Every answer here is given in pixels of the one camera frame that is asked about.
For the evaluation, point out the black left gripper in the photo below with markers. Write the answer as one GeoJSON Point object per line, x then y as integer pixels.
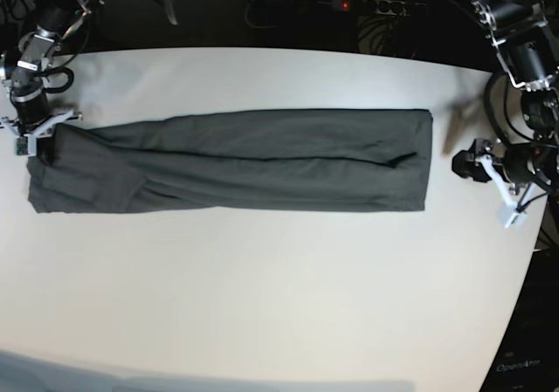
{"type": "Point", "coordinates": [521, 163]}

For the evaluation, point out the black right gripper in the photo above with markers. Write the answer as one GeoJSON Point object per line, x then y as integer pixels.
{"type": "Point", "coordinates": [32, 108]}

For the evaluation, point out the grey T-shirt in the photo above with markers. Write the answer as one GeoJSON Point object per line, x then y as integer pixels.
{"type": "Point", "coordinates": [334, 160]}

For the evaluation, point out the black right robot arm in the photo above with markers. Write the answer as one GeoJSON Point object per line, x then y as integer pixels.
{"type": "Point", "coordinates": [27, 71]}

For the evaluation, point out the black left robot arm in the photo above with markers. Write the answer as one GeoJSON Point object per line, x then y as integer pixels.
{"type": "Point", "coordinates": [527, 52]}

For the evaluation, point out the black power strip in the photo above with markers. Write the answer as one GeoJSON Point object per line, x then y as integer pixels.
{"type": "Point", "coordinates": [391, 8]}

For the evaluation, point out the black OpenArm base box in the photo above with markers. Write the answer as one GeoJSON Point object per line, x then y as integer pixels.
{"type": "Point", "coordinates": [527, 359]}

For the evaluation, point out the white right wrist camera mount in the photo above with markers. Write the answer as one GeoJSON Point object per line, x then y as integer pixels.
{"type": "Point", "coordinates": [26, 140]}

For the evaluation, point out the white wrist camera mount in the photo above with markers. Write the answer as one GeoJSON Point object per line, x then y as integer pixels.
{"type": "Point", "coordinates": [514, 195]}
{"type": "Point", "coordinates": [26, 140]}

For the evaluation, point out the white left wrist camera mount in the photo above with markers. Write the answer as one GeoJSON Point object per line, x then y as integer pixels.
{"type": "Point", "coordinates": [514, 195]}

